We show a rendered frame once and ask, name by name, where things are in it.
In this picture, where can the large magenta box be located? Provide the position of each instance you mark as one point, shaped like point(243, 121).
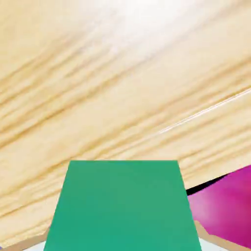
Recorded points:
point(225, 205)

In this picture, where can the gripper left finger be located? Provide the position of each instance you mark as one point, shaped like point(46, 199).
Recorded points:
point(34, 245)

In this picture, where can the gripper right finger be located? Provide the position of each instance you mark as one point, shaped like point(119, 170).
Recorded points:
point(209, 245)

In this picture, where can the small green cube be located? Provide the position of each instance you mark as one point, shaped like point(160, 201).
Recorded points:
point(123, 205)

